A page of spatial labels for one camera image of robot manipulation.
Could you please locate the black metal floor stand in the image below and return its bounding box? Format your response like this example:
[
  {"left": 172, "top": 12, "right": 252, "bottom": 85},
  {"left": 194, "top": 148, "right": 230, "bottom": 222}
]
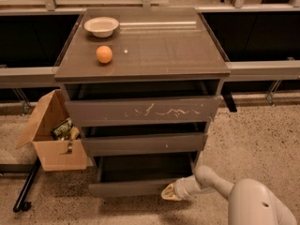
[{"left": 0, "top": 157, "right": 41, "bottom": 213}]

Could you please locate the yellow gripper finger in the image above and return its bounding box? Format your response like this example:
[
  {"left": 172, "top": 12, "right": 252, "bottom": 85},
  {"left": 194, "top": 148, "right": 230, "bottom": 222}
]
[{"left": 161, "top": 183, "right": 181, "bottom": 202}]

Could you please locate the grey middle drawer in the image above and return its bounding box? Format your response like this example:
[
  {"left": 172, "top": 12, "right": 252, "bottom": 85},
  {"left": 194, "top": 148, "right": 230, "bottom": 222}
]
[{"left": 82, "top": 122, "right": 207, "bottom": 157}]

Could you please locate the open cardboard box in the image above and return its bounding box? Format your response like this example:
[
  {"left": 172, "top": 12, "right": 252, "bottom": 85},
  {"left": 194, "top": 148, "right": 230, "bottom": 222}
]
[{"left": 16, "top": 89, "right": 89, "bottom": 172}]

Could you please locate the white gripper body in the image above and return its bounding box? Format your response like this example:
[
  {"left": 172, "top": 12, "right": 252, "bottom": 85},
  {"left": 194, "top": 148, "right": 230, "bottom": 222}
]
[{"left": 173, "top": 175, "right": 213, "bottom": 201}]

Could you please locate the green snack bag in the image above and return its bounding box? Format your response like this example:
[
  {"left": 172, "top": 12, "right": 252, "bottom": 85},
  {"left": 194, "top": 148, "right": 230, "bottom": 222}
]
[{"left": 51, "top": 118, "right": 73, "bottom": 141}]

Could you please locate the grey bottom drawer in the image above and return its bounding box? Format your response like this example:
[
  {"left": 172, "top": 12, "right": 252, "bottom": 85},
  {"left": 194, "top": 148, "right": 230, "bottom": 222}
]
[{"left": 89, "top": 152, "right": 197, "bottom": 197}]

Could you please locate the grey horizontal rail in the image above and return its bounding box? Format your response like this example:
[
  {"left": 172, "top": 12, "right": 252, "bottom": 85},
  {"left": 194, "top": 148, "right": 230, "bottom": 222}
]
[{"left": 0, "top": 60, "right": 300, "bottom": 89}]

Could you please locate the scratched grey top drawer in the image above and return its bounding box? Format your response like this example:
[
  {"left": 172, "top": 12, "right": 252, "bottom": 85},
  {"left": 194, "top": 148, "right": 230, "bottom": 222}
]
[{"left": 66, "top": 80, "right": 220, "bottom": 128}]

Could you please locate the orange fruit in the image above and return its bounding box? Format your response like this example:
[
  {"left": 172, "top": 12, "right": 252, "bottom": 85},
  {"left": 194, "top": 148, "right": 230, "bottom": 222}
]
[{"left": 96, "top": 46, "right": 113, "bottom": 64}]

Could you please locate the grey drawer cabinet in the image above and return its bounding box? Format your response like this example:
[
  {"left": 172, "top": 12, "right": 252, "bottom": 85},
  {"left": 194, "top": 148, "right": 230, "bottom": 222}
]
[{"left": 53, "top": 7, "right": 232, "bottom": 164}]

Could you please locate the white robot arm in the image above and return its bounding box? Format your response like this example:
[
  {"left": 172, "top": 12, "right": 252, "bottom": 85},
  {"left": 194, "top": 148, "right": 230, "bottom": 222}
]
[{"left": 161, "top": 166, "right": 297, "bottom": 225}]

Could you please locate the white bowl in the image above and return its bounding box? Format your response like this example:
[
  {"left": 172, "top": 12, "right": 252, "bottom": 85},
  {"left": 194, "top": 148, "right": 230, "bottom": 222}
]
[{"left": 83, "top": 17, "right": 119, "bottom": 38}]

